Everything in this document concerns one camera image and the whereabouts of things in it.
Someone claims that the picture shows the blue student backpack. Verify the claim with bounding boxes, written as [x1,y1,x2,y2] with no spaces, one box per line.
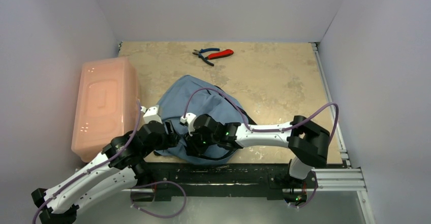
[154,75,258,166]

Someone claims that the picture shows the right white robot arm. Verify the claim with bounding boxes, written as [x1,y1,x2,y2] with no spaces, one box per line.
[180,113,332,187]

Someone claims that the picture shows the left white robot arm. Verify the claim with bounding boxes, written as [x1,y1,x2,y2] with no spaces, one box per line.
[32,120,180,223]

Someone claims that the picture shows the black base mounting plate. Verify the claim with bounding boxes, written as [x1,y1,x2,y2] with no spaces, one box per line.
[132,162,317,205]

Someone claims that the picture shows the pink plastic storage bin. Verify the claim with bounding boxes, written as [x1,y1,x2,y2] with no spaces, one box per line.
[71,57,139,163]

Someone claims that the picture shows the red utility knife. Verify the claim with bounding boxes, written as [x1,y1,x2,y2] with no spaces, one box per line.
[206,49,234,60]

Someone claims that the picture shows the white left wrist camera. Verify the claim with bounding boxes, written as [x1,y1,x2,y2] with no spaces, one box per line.
[141,105,162,124]

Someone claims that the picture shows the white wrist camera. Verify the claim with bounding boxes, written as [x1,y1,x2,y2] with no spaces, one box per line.
[141,105,162,124]
[179,113,197,136]

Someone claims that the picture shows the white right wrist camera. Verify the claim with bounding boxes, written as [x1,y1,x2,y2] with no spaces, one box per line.
[179,113,197,136]

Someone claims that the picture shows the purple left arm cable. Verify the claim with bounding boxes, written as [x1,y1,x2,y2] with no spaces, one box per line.
[32,100,188,224]

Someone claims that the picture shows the blue handled pliers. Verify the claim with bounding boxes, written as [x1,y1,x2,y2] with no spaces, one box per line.
[192,48,221,67]

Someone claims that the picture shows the aluminium frame rail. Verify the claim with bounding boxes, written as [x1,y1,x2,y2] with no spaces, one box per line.
[62,168,376,224]

